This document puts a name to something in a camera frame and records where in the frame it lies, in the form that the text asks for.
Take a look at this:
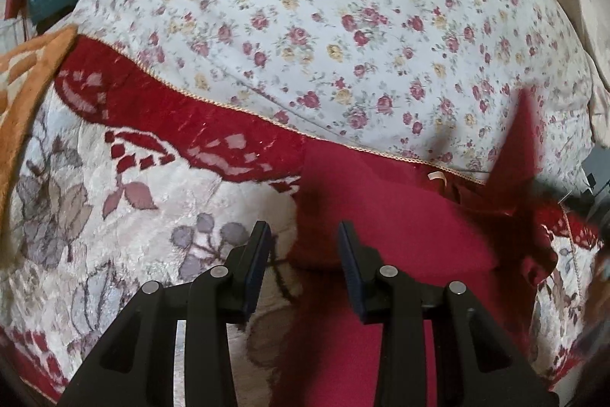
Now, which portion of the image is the beige cloth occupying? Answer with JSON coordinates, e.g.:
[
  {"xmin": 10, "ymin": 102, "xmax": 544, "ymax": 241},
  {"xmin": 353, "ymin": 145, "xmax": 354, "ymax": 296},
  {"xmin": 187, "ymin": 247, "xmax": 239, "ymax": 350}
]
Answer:
[{"xmin": 529, "ymin": 0, "xmax": 610, "ymax": 141}]

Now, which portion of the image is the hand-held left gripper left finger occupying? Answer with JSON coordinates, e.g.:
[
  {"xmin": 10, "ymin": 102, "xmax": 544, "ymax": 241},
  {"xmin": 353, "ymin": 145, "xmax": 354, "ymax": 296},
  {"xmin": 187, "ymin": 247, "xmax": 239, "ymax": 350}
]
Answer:
[{"xmin": 57, "ymin": 220, "xmax": 273, "ymax": 407}]

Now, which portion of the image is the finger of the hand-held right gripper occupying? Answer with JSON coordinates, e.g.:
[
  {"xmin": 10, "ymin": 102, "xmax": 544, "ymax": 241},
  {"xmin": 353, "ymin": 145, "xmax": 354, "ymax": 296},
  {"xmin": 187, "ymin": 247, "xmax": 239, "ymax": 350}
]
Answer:
[{"xmin": 534, "ymin": 183, "xmax": 610, "ymax": 219}]

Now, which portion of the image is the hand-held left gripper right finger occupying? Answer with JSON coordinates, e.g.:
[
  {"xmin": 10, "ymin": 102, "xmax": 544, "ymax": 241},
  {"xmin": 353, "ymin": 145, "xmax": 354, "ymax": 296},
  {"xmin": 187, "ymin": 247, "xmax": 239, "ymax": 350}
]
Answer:
[{"xmin": 336, "ymin": 220, "xmax": 559, "ymax": 407}]

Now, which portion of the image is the orange checkered mat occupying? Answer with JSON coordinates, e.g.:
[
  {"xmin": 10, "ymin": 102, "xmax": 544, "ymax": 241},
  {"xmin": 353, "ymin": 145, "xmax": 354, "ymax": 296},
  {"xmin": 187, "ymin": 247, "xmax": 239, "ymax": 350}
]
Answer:
[{"xmin": 0, "ymin": 26, "xmax": 79, "ymax": 227}]

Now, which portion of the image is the floral print duvet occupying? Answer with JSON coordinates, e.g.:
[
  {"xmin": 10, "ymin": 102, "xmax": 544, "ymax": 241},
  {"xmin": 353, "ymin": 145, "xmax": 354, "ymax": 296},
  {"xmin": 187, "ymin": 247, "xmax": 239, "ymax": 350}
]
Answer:
[{"xmin": 71, "ymin": 0, "xmax": 594, "ymax": 183}]

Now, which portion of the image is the red and white floral blanket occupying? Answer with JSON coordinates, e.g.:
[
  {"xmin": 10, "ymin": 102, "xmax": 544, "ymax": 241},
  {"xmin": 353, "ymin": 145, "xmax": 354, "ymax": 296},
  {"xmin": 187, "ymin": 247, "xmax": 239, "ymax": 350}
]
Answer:
[{"xmin": 0, "ymin": 32, "xmax": 610, "ymax": 403}]

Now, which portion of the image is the red garment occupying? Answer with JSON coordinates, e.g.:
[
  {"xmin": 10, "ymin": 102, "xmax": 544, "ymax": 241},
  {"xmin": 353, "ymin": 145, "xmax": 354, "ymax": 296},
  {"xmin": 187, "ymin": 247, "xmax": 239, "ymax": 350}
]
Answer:
[{"xmin": 286, "ymin": 87, "xmax": 558, "ymax": 407}]

